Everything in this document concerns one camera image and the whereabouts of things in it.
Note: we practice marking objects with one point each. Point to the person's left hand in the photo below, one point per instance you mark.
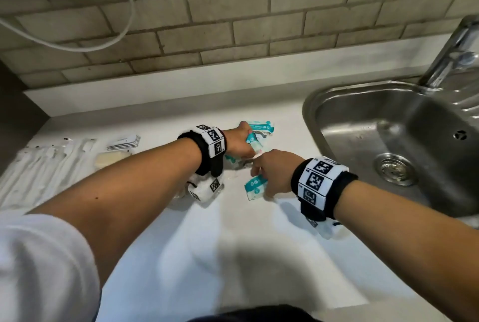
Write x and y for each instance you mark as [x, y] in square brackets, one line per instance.
[237, 142]

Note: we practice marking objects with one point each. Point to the person's right hand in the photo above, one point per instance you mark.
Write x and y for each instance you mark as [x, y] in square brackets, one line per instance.
[280, 172]

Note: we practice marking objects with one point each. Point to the stack of small white sachets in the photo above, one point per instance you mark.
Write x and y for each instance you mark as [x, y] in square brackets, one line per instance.
[123, 140]

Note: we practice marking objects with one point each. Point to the person's right forearm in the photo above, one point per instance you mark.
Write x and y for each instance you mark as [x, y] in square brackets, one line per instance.
[411, 243]

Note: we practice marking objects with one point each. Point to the white countertop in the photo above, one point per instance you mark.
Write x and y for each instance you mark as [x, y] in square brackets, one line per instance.
[224, 258]

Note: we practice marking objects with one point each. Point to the person's dark clothing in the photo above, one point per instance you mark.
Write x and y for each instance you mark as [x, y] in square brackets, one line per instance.
[254, 314]

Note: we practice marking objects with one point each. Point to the black wristband with marker tags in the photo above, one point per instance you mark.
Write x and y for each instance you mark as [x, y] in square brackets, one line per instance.
[209, 149]
[318, 187]

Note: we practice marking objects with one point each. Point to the steel sink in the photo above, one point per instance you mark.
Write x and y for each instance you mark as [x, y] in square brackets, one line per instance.
[374, 127]

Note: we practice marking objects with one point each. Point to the steel faucet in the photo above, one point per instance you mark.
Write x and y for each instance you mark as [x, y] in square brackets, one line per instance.
[453, 52]

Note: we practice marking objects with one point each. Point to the white shirt sleeve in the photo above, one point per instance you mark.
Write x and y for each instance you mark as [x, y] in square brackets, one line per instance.
[41, 269]

